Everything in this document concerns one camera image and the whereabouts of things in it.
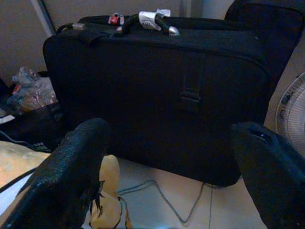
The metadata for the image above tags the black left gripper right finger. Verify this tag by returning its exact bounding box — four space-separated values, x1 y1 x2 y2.
230 122 305 229

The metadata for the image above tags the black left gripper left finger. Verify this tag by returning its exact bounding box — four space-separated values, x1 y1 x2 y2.
0 117 112 229

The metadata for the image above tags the yellow duck print blanket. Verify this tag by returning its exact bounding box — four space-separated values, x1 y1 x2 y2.
0 140 134 229

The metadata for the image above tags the black fabric bag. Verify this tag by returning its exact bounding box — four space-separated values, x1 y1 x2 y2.
0 71 65 153

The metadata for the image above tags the white electric fan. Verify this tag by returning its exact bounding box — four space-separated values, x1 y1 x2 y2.
275 73 305 157

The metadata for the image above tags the clear crumpled plastic bag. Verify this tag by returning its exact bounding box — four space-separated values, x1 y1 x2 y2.
7 66 58 115

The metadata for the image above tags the large black fabric suitcase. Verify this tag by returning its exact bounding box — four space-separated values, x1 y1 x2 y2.
42 14 290 188

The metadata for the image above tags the grey metal pole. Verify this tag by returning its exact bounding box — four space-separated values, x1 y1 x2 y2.
30 0 57 36

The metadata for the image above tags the red padlock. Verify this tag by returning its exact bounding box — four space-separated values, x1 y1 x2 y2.
108 13 124 26

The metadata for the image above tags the white paper luggage tag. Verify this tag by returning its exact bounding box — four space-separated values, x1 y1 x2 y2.
138 8 171 31

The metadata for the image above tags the grey cable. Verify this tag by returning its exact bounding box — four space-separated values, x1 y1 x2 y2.
118 180 207 225

